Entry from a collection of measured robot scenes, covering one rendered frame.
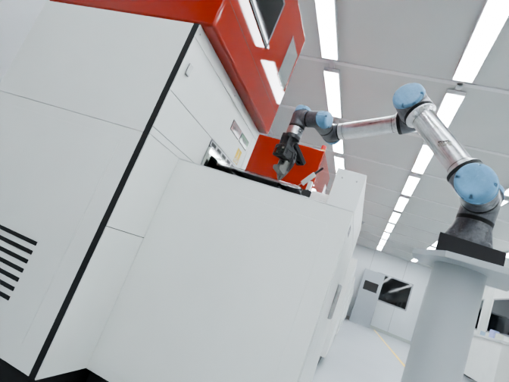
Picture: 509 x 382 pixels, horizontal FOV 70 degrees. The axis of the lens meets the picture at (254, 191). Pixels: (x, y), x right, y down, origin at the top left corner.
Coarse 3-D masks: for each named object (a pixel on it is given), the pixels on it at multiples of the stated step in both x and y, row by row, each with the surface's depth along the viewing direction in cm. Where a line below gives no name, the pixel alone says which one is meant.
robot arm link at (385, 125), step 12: (372, 120) 158; (384, 120) 155; (396, 120) 150; (336, 132) 167; (348, 132) 163; (360, 132) 161; (372, 132) 158; (384, 132) 156; (396, 132) 153; (408, 132) 150
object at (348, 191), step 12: (336, 180) 118; (348, 180) 117; (360, 180) 116; (336, 192) 117; (348, 192) 116; (360, 192) 115; (336, 204) 116; (348, 204) 115; (360, 204) 128; (360, 216) 153
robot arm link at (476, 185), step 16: (400, 96) 136; (416, 96) 132; (400, 112) 138; (416, 112) 132; (432, 112) 131; (416, 128) 133; (432, 128) 127; (432, 144) 126; (448, 144) 122; (448, 160) 120; (464, 160) 116; (480, 160) 117; (448, 176) 119; (464, 176) 113; (480, 176) 110; (496, 176) 109; (464, 192) 111; (480, 192) 109; (496, 192) 110; (480, 208) 116
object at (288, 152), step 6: (282, 138) 165; (288, 138) 165; (294, 138) 165; (276, 144) 165; (282, 144) 163; (288, 144) 164; (294, 144) 166; (276, 150) 164; (282, 150) 162; (288, 150) 161; (294, 150) 164; (276, 156) 165; (282, 156) 164; (288, 156) 163; (294, 156) 166
